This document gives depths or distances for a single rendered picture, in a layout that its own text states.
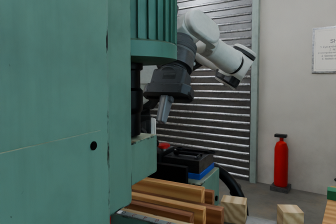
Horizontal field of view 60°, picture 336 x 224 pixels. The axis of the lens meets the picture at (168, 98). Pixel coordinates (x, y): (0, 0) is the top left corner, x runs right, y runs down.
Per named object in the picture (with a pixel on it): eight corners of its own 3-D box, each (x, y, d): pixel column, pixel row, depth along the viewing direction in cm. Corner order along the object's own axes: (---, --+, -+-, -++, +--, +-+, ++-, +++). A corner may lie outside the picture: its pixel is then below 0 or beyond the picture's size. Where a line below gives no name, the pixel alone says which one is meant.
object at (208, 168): (214, 167, 69) (214, 144, 69) (198, 181, 59) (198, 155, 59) (165, 160, 75) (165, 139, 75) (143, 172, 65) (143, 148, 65)
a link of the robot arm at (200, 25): (164, 37, 74) (199, 59, 82) (189, 25, 68) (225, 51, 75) (168, 16, 76) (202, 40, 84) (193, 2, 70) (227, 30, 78)
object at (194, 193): (204, 227, 53) (204, 186, 53) (201, 231, 51) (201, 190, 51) (123, 208, 61) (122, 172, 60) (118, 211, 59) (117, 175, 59)
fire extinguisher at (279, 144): (291, 188, 318) (292, 133, 314) (287, 194, 302) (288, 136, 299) (274, 185, 328) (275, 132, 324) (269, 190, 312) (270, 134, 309)
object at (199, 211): (206, 238, 49) (206, 206, 49) (202, 243, 48) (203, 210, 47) (88, 209, 60) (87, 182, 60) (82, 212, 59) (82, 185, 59)
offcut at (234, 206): (223, 213, 58) (223, 194, 58) (246, 217, 57) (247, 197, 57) (220, 221, 55) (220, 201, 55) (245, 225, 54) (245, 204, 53)
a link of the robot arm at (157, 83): (199, 108, 68) (207, 64, 73) (185, 88, 60) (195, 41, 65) (152, 106, 74) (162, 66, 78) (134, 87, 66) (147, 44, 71)
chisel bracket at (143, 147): (157, 179, 53) (157, 133, 53) (109, 210, 41) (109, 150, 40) (124, 174, 57) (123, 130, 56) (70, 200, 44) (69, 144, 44)
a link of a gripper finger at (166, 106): (157, 119, 63) (164, 94, 66) (163, 125, 66) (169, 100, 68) (164, 119, 62) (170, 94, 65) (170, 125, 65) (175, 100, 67)
